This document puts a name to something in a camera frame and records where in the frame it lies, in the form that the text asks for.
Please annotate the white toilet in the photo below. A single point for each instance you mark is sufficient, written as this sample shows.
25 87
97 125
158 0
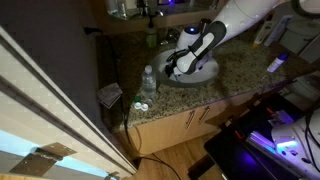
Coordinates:
300 40

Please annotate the silver metal cup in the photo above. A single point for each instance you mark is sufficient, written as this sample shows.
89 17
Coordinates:
202 24

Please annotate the small white can blue cap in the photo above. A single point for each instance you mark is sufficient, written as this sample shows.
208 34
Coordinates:
276 63

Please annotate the white tube yellow cap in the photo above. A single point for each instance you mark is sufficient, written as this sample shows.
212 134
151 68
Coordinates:
264 35

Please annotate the black robot cart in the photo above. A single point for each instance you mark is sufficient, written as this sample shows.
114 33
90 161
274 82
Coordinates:
233 156

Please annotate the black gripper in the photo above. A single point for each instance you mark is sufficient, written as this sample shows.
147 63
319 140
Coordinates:
170 68

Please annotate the soap pump dispenser bottle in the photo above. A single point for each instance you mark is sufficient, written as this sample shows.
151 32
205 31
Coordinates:
151 38

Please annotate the small green cap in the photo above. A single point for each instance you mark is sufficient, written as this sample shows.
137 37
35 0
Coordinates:
137 99

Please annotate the wooden vanity cabinet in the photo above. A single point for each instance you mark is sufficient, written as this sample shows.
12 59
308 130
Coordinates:
160 133

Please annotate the metal door hinge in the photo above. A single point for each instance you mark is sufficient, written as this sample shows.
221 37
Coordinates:
36 160
112 175

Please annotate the clear plastic water bottle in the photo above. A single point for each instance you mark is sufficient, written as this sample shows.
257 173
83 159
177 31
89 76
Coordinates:
148 83

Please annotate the white oval sink basin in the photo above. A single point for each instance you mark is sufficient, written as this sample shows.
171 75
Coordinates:
156 66

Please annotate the white contact lens case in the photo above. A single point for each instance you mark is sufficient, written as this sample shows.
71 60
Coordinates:
141 106

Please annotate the chrome faucet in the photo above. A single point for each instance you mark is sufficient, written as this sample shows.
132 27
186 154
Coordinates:
170 35

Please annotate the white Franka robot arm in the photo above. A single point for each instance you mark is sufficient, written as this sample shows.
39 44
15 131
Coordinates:
240 16

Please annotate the white door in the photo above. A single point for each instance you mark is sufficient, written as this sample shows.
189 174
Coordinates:
40 100

